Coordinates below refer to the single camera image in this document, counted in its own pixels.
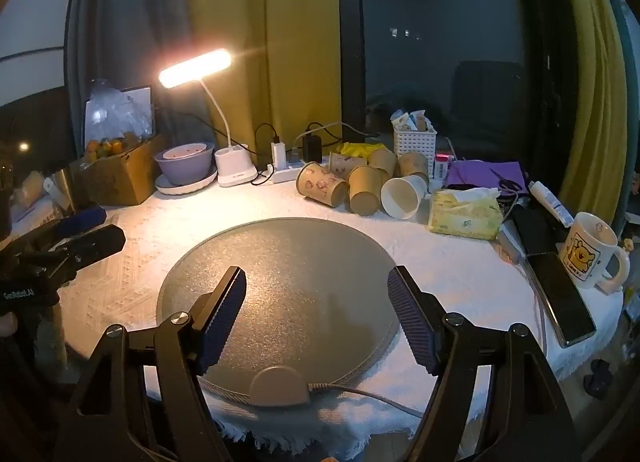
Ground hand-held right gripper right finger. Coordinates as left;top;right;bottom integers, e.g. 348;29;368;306
386;266;583;462

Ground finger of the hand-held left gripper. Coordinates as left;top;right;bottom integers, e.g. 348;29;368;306
50;224;126;273
54;206;108;239

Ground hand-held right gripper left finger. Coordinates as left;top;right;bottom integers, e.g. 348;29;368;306
52;266;248;462

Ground cardboard box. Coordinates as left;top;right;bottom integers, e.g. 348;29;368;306
75;134;168;207

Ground pile of small oranges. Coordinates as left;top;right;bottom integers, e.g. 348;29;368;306
85;138;124;161

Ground round grey heating mat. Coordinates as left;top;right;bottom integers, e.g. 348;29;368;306
156;217;401;395

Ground grey mat controller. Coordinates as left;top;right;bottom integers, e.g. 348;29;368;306
248;366;311;408

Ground purple bowl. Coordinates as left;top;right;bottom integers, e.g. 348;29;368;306
154;142;216;186

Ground clear plastic bag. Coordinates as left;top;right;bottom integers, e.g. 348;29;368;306
85;79;156;143

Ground yellow tissue pack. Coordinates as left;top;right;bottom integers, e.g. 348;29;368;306
429;187;503;241

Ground white plate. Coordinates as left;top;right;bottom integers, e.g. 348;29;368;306
155;165;219;194

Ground pile of brown paper cups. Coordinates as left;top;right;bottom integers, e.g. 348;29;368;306
295;148;431;221

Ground black smartphone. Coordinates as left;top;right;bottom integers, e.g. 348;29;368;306
525;252;597;348

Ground black wallet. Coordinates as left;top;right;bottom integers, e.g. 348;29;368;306
512;207;558;257

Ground white desk lamp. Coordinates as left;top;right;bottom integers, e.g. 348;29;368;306
158;48;257;187

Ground white power strip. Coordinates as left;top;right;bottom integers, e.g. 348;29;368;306
257;157;331;185

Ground small white box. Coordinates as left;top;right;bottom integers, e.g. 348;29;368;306
434;153;456;181

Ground purple cloth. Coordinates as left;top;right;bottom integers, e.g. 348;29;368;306
445;160;530;195

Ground black scissors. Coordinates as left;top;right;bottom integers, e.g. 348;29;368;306
492;169;524;195

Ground white plastic basket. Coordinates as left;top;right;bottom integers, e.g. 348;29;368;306
393;126;438;177

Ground white tube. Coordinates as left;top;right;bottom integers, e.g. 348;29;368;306
529;181;574;227

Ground yellow rubber glove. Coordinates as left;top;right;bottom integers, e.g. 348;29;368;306
336;142;388;159

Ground white cartoon mug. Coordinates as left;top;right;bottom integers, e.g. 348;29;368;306
557;212;631;291

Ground bunch of sachets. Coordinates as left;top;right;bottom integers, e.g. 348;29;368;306
390;109;436;133

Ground grey curtain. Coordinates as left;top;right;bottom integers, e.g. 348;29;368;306
65;0;201;153

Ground yellow curtain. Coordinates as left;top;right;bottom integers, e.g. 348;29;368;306
185;0;346;163
555;0;629;227

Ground grey mat cable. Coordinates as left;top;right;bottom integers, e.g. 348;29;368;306
307;382;426;419

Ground black charger cable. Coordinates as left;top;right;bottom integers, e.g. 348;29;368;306
251;123;282;187

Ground black window frame post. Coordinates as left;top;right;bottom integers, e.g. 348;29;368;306
334;0;367;139

